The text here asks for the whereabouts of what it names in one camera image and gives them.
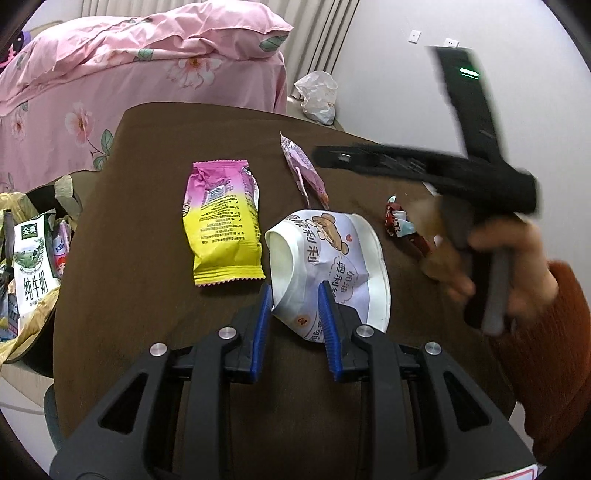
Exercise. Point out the lilac stick wrapper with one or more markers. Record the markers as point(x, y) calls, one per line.
point(300, 161)

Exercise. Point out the crushed white paper cup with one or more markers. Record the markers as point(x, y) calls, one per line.
point(341, 258)

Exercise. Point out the pink white packet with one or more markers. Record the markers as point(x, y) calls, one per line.
point(62, 249)

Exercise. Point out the blue white packet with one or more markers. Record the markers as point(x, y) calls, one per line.
point(9, 318)

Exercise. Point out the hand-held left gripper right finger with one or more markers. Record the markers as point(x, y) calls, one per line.
point(327, 332)

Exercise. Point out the green white milk carton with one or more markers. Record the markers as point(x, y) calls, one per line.
point(34, 267)

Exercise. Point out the white wall switch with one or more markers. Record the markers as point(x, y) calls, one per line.
point(451, 43)
point(415, 35)

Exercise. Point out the red white candy wrapper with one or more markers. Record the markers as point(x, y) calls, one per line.
point(395, 221)

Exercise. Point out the person's right hand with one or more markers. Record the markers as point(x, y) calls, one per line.
point(531, 263)

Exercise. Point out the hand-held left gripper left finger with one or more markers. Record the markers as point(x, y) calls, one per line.
point(262, 332)

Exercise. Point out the yellow plastic bag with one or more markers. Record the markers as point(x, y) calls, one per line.
point(32, 334)

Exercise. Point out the pink and yellow snack packet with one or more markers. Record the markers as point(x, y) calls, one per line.
point(221, 230)

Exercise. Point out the dark printed cloth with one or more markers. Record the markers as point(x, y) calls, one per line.
point(18, 46)

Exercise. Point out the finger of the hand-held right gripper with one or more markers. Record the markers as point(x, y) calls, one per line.
point(392, 161)

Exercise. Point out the pink floral bedding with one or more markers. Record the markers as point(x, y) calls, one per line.
point(115, 60)

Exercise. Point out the white plastic bag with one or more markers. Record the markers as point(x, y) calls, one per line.
point(316, 97)

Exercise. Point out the person's right forearm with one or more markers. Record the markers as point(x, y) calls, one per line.
point(554, 369)

